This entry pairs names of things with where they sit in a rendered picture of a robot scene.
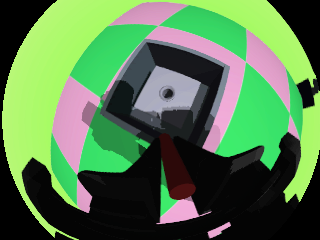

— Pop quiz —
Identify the dark red peg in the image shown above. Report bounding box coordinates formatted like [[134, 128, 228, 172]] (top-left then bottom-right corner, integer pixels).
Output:
[[160, 133, 196, 200]]

